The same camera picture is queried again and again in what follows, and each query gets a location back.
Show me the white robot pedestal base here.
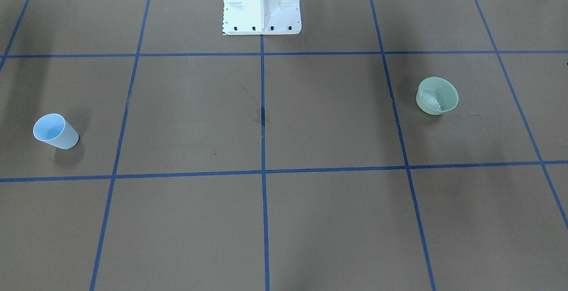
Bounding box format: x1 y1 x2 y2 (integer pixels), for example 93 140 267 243
222 0 302 35

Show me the pale green bowl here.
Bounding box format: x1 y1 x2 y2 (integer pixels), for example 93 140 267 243
415 77 460 115

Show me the light blue plastic cup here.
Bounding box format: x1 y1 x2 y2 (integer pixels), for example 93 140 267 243
33 113 79 150

